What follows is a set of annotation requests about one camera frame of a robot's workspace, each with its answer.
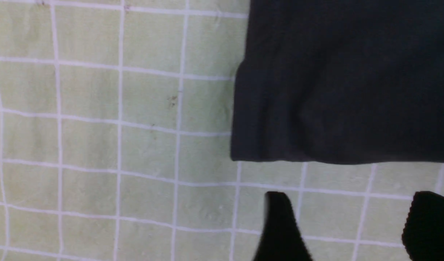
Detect light green checkered tablecloth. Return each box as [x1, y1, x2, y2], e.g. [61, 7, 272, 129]
[0, 0, 444, 261]

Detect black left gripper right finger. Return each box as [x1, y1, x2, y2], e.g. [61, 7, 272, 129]
[402, 191, 444, 261]

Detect dark gray long-sleeve shirt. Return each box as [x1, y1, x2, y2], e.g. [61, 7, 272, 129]
[230, 0, 444, 165]

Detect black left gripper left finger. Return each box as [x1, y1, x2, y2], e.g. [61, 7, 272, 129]
[252, 191, 313, 261]

